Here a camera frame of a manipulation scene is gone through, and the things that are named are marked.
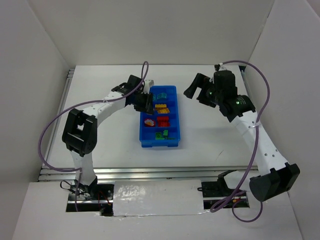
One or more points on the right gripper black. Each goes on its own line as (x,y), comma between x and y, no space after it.
(203,91)

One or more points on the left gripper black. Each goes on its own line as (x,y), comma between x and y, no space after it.
(143,100)

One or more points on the red flower lego brick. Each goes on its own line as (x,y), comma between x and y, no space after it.
(148,122)

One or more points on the yellow striped lego brick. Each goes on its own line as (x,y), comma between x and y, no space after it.
(163,111)

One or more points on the teal printed lego block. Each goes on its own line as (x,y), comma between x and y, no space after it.
(161,96)

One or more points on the red sloped lego piece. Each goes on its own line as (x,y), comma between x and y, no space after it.
(163,124)

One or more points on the small green lego brick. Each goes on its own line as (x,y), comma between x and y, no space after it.
(158,136)

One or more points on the green number one lego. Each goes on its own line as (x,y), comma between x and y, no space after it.
(165,134)

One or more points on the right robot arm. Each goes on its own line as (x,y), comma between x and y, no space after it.
(275,174)

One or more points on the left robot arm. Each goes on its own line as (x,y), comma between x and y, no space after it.
(80,133)

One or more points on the blue divided plastic tray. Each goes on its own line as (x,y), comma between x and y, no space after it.
(162,128)

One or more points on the white foil cover panel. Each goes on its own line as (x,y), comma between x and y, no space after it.
(157,198)

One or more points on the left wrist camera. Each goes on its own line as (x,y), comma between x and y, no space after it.
(149,83)

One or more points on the aluminium frame rail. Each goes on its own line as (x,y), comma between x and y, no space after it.
(166,173)

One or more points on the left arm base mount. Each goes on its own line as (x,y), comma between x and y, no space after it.
(81,201)

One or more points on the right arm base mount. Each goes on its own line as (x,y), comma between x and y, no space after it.
(212,192)

